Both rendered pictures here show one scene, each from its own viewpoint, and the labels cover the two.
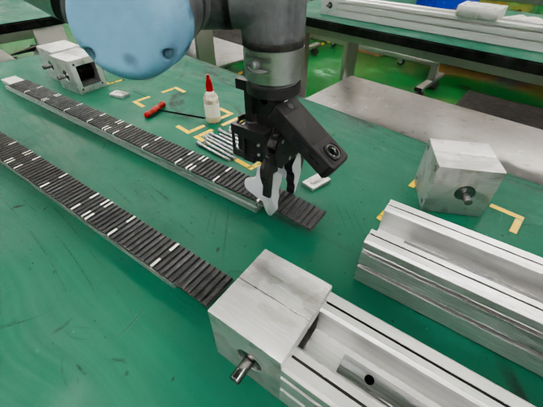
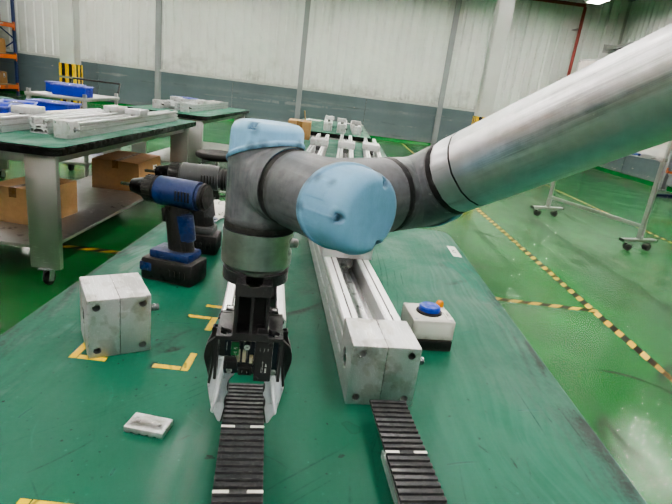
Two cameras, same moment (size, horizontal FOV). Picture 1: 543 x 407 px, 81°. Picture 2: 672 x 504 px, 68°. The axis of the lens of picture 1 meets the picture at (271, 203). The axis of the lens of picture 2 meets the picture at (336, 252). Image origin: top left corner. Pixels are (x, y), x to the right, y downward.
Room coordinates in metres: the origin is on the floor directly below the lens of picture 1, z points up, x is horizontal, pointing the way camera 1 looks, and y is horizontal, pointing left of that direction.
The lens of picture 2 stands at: (0.72, 0.43, 1.20)
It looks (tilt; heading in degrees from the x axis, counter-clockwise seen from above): 18 degrees down; 226
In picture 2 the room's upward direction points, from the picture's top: 7 degrees clockwise
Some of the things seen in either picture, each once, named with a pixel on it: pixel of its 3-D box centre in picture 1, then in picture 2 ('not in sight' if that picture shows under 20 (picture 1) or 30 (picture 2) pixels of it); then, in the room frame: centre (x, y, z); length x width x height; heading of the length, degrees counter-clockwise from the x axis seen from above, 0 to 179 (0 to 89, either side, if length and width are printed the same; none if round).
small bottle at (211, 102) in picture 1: (211, 98); not in sight; (0.76, 0.15, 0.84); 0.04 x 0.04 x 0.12
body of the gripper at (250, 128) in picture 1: (269, 120); (251, 317); (0.42, 0.00, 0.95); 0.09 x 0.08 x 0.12; 55
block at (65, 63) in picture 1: (75, 72); not in sight; (0.98, 0.59, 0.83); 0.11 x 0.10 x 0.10; 145
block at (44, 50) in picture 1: (61, 62); not in sight; (1.06, 0.67, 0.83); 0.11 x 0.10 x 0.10; 142
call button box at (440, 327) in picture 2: not in sight; (421, 325); (-0.01, -0.07, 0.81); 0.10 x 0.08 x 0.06; 145
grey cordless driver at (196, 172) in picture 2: not in sight; (185, 206); (0.15, -0.71, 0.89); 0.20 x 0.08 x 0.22; 140
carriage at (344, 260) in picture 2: not in sight; (342, 244); (-0.07, -0.36, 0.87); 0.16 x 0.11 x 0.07; 55
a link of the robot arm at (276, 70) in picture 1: (271, 64); (260, 247); (0.41, 0.00, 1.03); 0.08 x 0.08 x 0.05
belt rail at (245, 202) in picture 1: (103, 125); not in sight; (0.71, 0.41, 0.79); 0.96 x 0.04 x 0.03; 55
